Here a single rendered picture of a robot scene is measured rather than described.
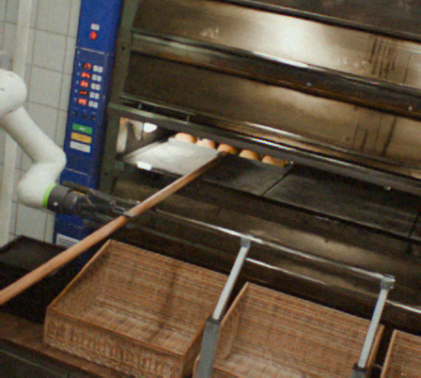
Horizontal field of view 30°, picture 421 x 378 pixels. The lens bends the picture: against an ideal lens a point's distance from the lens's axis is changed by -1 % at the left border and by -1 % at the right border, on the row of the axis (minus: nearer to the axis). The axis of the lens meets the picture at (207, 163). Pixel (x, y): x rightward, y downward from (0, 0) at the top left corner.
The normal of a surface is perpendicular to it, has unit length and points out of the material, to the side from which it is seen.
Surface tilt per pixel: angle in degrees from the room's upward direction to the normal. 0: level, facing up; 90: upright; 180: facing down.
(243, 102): 70
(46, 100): 90
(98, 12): 90
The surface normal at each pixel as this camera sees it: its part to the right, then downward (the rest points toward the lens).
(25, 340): 0.16, -0.94
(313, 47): -0.29, -0.13
